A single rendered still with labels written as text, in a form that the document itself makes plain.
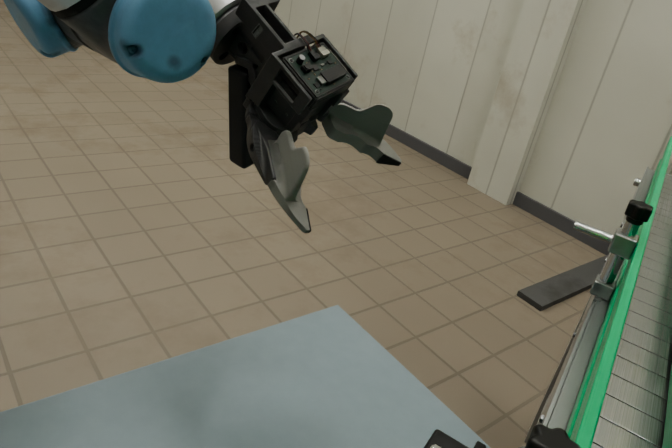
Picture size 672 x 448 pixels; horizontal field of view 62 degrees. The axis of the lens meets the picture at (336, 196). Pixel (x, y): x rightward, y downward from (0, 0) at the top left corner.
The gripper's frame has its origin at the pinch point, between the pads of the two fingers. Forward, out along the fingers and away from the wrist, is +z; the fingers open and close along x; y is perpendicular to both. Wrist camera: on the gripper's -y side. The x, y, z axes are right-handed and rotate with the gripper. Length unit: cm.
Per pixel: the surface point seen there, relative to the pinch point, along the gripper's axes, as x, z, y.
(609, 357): 0.8, 23.0, 10.5
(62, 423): -26.2, -1.3, -24.9
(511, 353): 112, 72, -106
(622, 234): 27.2, 22.9, 3.7
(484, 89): 272, -15, -139
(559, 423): -0.7, 26.8, 2.8
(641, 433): 3.9, 32.5, 5.4
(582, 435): -9.5, 22.0, 12.6
